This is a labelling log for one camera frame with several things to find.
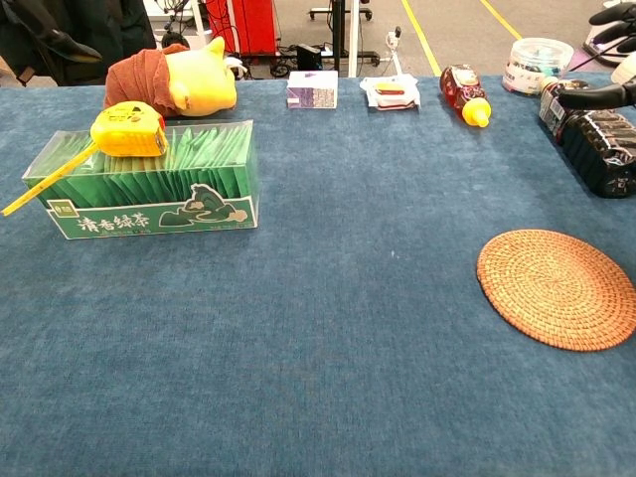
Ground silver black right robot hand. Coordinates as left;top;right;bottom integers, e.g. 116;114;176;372
556;0;636;111

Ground yellow tape measure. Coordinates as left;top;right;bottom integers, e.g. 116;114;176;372
1;100;169;218

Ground beige bowl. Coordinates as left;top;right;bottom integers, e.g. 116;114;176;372
609;59;636;85

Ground white machine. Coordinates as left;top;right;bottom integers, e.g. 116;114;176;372
581;22;636;66

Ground black snack package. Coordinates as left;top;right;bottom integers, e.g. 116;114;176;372
538;77;636;200

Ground clear plastic jar of clips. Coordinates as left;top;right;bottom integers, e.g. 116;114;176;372
501;37;575;95

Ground red bottle yellow cap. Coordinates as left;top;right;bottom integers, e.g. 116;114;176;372
439;64;493;129

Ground round woven rattan coaster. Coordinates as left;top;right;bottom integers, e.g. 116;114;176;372
476;229;636;353

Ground white wrapped snack pack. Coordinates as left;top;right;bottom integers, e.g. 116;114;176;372
359;75;421;111

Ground white small stand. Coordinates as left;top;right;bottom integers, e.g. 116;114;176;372
385;27;404;77

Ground purple white small carton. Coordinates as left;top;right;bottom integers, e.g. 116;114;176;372
286;70;339;110

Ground black small box device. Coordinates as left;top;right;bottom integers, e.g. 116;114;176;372
296;43;323;71

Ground red cabinet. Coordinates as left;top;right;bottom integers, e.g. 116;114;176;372
206;0;282;56

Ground blue table cloth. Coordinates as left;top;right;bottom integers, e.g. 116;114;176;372
0;73;636;477

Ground yellow plush toy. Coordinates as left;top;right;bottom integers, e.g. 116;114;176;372
163;37;248;118

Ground clear box green tea bags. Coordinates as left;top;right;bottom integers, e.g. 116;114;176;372
22;118;260;241

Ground brown cloth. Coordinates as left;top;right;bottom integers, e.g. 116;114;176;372
102;43;189;120

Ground dark jacket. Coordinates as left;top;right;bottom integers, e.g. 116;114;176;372
0;0;158;88

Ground white post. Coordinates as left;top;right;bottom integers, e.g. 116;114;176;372
347;0;362;79

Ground white metal frame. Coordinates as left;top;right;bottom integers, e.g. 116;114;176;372
190;0;208;37

